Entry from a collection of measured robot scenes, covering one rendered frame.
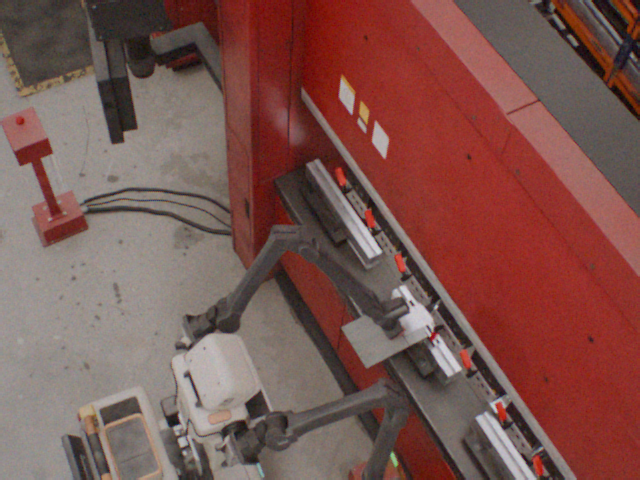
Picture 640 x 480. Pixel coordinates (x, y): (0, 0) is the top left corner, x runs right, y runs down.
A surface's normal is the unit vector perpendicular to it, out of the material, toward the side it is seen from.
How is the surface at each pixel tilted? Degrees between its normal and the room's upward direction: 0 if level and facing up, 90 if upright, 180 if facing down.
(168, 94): 0
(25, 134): 0
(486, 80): 0
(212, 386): 48
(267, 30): 90
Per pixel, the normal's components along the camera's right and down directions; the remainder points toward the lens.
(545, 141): 0.05, -0.51
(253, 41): 0.49, 0.76
